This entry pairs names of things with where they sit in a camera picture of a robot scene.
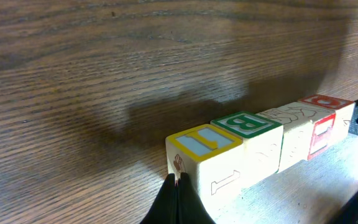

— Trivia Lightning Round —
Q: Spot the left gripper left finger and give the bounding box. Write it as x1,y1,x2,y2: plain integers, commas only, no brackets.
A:
140,174,177,224

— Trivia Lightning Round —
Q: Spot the wooden number 3 block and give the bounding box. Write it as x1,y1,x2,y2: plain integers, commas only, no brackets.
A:
258,102,336,172

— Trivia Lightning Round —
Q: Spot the blue trimmed picture block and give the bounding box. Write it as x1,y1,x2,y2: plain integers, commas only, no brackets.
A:
298,94,356,145

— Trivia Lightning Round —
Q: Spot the yellow number 2 block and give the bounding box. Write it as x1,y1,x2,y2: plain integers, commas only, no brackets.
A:
211,111,283,187

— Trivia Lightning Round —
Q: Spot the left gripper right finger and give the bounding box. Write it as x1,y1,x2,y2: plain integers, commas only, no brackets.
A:
177,172,215,224

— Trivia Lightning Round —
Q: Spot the wooden letter X block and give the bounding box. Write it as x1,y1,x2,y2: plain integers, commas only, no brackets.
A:
165,124,244,213

